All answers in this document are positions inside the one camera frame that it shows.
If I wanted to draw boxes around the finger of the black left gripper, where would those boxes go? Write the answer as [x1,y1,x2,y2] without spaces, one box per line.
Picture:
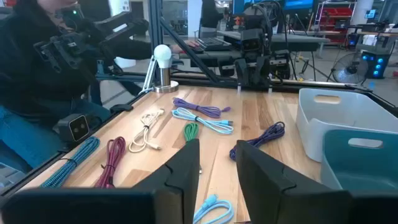
[256,55,272,90]
[234,58,252,89]

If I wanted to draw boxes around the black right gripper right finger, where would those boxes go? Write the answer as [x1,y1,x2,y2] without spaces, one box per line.
[235,139,353,224]

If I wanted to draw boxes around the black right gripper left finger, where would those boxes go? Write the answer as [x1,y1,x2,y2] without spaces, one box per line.
[132,139,200,224]

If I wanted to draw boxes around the light blue cable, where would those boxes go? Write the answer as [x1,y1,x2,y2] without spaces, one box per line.
[192,194,234,224]
[171,107,234,135]

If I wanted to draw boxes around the dark purple braided cable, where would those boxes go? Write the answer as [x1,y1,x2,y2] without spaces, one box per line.
[229,121,286,162]

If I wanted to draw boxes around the green cable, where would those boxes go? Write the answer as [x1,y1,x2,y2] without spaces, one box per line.
[183,122,200,143]

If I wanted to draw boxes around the cream white cable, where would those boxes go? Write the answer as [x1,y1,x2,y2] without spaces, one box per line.
[129,108,165,154]

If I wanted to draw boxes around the magenta braided cable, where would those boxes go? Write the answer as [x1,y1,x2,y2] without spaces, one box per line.
[94,136,127,189]

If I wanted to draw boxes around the blue teal braided cable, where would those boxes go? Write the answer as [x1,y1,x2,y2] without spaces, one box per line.
[39,136,101,189]

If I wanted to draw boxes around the grey desk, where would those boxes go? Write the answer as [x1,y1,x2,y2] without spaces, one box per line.
[178,30,331,68]

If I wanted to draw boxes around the black keyboard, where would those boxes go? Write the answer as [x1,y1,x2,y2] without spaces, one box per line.
[195,37,233,52]

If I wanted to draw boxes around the blue computer monitor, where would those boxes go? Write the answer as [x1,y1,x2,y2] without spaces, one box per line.
[283,0,315,11]

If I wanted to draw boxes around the person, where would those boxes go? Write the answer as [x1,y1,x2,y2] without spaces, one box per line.
[200,0,225,29]
[0,0,200,175]

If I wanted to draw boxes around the red storage rack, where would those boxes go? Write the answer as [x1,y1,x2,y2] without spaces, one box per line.
[315,1,355,44]

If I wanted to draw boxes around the white bulb metal lamp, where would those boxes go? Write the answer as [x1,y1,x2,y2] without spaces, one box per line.
[152,44,180,94]

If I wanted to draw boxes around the white plastic bin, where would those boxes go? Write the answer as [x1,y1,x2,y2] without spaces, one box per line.
[295,88,398,163]

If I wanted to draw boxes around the teal plastic bin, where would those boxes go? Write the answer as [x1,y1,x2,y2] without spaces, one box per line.
[320,129,398,192]

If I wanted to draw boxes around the white metal strut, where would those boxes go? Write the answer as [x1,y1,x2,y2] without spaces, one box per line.
[138,55,158,96]

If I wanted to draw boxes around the computer tower blue lights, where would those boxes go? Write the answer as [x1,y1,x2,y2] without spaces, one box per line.
[360,51,391,80]

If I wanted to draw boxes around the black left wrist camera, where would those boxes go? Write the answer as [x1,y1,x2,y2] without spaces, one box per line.
[241,29,261,52]

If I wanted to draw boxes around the round wire floor fan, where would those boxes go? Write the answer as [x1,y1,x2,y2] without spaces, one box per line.
[331,51,370,85]

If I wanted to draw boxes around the black stereo camera box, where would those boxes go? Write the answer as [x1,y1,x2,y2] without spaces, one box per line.
[57,113,91,143]

